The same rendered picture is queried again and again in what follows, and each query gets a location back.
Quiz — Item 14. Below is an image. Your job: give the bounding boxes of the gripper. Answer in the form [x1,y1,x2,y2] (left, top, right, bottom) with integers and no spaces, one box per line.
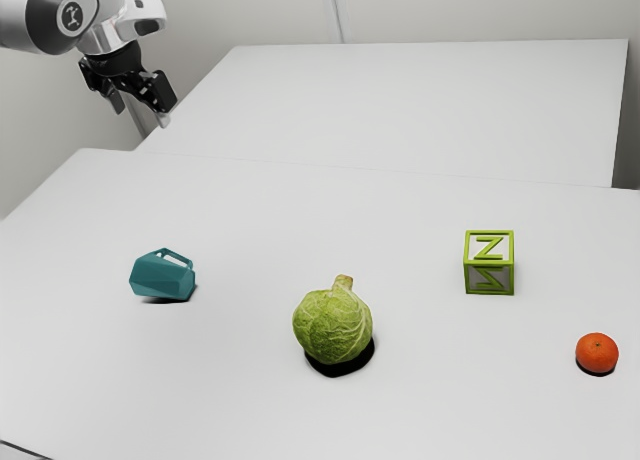
[76,40,179,129]

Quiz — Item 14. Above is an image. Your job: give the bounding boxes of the teal faceted mug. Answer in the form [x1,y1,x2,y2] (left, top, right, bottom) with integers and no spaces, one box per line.
[128,247,197,302]

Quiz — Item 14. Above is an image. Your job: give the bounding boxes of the green cabbage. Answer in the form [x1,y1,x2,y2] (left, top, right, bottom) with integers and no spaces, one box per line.
[291,273,375,368]

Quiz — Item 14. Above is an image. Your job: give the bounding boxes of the green letter block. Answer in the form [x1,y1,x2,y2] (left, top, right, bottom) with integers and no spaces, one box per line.
[462,229,516,296]

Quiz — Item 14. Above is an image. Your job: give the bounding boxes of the orange mandarin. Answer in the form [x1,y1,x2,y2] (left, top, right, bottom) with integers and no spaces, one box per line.
[575,332,620,374]

